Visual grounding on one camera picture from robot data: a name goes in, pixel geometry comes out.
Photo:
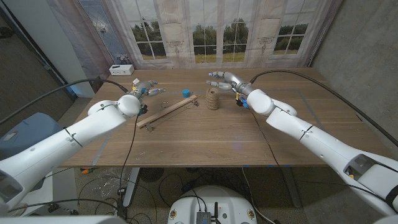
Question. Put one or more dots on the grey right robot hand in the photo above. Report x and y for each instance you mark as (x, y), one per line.
(236, 82)

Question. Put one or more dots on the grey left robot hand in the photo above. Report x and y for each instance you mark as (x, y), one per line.
(144, 88)

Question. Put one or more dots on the jute twine spool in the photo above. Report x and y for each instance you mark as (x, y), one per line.
(212, 99)

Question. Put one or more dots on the wooden clip hanger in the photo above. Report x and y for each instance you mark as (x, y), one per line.
(168, 110)

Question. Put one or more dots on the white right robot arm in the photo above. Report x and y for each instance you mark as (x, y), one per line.
(311, 133)

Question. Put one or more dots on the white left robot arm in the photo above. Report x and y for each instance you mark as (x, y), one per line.
(62, 146)

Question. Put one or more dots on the blue bottle cap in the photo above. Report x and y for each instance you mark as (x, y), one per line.
(186, 93)

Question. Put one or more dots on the white power socket box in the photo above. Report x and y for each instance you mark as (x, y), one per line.
(121, 70)

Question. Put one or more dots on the printed window backdrop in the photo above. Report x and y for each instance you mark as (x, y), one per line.
(217, 31)

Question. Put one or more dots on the black round fan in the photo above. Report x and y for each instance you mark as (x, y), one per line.
(151, 175)

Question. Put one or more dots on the white table leg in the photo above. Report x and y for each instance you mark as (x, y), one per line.
(132, 183)

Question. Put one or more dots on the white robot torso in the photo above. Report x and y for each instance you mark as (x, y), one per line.
(211, 199)

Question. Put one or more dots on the blue plastic bin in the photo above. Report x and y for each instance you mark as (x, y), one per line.
(31, 130)

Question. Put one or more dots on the grey table leg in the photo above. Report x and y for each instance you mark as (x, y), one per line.
(292, 189)

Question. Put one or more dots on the grey radio module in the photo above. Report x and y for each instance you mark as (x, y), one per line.
(203, 217)

